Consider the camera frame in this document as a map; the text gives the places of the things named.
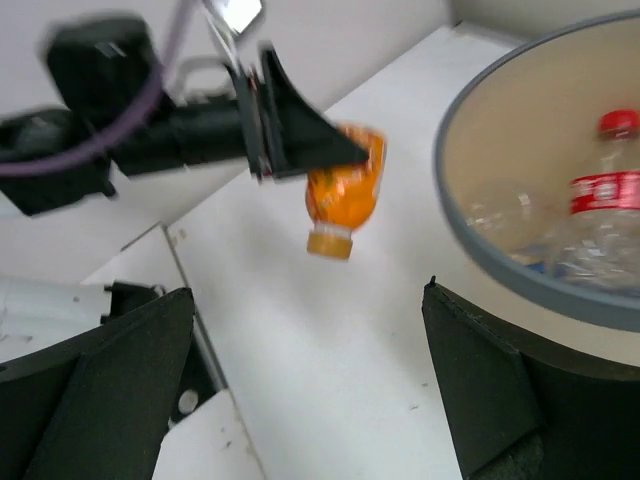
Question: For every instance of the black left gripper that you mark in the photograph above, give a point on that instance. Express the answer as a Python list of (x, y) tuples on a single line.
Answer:
[(266, 122)]

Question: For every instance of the small red cap bottle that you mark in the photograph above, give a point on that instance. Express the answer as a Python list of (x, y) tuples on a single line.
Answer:
[(598, 245)]

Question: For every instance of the clear unlabelled plastic bottle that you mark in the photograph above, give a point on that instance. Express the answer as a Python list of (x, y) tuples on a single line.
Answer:
[(514, 220)]

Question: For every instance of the orange label bottle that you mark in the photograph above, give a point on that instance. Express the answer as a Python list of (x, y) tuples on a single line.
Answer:
[(340, 200)]

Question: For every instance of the beige bin with grey rim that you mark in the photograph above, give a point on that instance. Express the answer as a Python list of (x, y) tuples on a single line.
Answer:
[(525, 117)]

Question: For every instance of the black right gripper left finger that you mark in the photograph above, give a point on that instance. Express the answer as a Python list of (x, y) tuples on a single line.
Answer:
[(97, 405)]

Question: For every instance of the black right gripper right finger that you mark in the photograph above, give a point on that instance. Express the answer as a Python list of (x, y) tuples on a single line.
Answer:
[(520, 406)]

